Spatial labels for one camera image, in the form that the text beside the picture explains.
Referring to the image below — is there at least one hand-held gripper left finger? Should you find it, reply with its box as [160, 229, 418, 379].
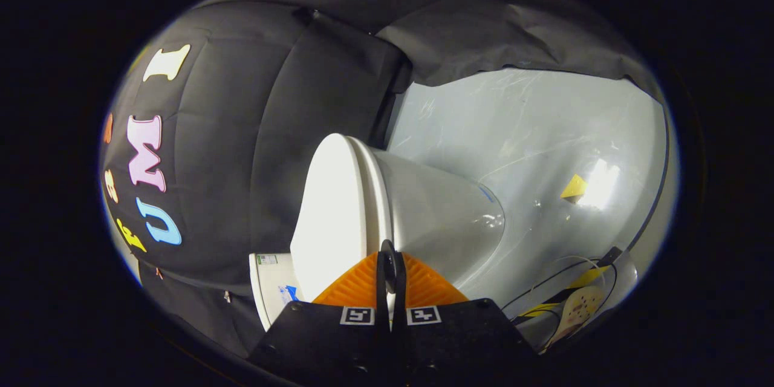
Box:
[248, 241, 392, 387]

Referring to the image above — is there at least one white toilet bowl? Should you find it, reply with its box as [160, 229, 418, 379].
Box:
[363, 145, 506, 292]

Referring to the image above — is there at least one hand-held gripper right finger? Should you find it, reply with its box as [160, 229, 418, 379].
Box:
[392, 242, 539, 387]

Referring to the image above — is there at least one yellow floor tape piece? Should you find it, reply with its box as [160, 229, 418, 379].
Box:
[560, 174, 588, 200]

